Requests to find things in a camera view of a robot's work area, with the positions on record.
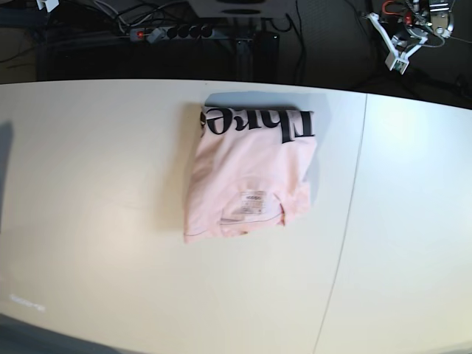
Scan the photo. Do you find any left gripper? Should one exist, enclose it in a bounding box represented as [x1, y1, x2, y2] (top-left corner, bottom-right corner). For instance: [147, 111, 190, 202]
[363, 10, 454, 59]

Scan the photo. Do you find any pink T-shirt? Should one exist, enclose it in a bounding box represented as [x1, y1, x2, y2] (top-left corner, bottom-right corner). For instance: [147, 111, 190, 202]
[184, 107, 316, 243]

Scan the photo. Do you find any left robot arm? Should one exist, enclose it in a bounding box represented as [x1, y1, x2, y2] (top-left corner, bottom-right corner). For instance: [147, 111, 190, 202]
[363, 0, 454, 60]

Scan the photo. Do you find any black power adapter box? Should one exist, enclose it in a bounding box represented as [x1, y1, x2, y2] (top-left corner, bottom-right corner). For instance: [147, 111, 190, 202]
[252, 31, 280, 56]

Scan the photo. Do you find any white box with oval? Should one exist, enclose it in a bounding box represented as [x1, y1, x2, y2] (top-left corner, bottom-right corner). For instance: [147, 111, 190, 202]
[187, 0, 295, 18]

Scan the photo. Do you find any black power strip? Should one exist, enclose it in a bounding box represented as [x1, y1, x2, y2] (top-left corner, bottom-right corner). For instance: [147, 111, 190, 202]
[129, 24, 215, 44]

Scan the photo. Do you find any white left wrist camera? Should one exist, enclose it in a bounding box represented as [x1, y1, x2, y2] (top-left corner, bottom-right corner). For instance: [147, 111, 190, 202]
[385, 52, 409, 74]

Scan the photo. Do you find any aluminium table leg post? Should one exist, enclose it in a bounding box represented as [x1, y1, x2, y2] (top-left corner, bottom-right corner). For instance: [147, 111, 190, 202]
[235, 38, 253, 82]

